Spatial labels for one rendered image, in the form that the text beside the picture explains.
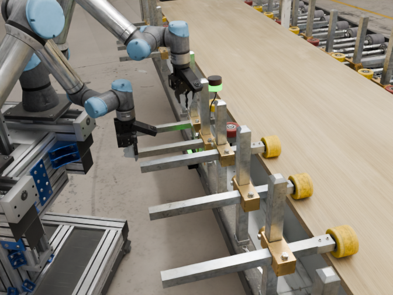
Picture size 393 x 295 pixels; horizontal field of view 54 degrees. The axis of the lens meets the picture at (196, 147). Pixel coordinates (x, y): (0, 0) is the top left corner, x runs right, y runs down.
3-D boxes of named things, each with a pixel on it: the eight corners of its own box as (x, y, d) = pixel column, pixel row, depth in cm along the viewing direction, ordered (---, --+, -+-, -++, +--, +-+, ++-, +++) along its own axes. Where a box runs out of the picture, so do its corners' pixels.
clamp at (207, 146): (205, 153, 165) (204, 143, 162) (198, 138, 176) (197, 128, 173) (218, 151, 166) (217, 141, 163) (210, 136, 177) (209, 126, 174)
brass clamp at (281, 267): (274, 277, 98) (275, 264, 95) (255, 239, 109) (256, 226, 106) (297, 272, 99) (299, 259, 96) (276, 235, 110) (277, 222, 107)
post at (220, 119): (219, 208, 159) (216, 103, 133) (217, 202, 162) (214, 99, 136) (227, 206, 159) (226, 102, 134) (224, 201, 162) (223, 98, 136)
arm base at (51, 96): (16, 111, 159) (8, 89, 154) (35, 95, 172) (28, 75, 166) (48, 113, 156) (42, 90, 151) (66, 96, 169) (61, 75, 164)
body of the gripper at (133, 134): (117, 140, 162) (113, 115, 155) (137, 137, 163) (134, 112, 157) (118, 149, 155) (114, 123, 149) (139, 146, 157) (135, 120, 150)
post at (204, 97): (204, 176, 181) (200, 81, 155) (203, 172, 183) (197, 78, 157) (211, 175, 181) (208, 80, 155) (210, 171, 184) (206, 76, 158)
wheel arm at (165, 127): (134, 139, 185) (133, 131, 183) (133, 135, 188) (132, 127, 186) (220, 124, 193) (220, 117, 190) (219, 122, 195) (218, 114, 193)
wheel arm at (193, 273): (163, 290, 95) (162, 280, 93) (161, 278, 98) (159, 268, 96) (345, 248, 103) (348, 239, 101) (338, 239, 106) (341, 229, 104)
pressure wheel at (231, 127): (224, 153, 168) (224, 131, 162) (219, 144, 175) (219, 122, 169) (241, 150, 170) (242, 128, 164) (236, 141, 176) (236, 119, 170)
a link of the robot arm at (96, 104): (79, 114, 144) (103, 103, 151) (98, 122, 138) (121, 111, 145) (75, 95, 140) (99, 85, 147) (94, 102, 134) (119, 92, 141)
